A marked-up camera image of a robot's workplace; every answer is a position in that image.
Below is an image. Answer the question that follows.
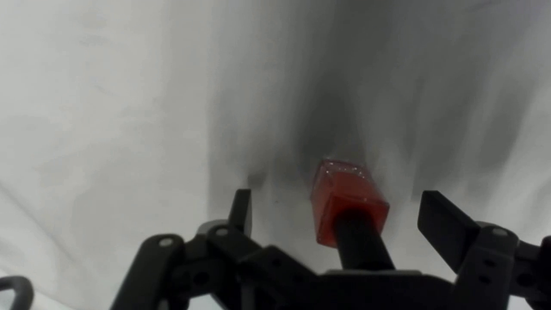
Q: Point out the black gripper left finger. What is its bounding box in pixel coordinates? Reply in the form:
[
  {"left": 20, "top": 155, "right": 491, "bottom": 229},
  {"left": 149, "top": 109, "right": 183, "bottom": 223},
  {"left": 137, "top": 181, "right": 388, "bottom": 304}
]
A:
[{"left": 111, "top": 188, "right": 266, "bottom": 310}]

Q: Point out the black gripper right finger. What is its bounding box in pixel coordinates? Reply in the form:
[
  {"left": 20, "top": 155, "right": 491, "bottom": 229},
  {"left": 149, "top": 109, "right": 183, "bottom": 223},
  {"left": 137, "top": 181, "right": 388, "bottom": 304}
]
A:
[{"left": 417, "top": 190, "right": 522, "bottom": 310}]

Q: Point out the large orange nail polish bottle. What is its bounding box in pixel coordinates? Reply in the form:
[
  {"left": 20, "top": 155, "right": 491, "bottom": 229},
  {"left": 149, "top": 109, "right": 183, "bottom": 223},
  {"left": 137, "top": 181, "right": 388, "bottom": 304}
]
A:
[{"left": 311, "top": 159, "right": 398, "bottom": 273}]

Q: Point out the white tablecloth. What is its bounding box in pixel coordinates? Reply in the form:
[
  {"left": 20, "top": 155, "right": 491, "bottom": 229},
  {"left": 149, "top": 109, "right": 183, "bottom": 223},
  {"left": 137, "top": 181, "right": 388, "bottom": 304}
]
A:
[{"left": 0, "top": 0, "right": 551, "bottom": 310}]

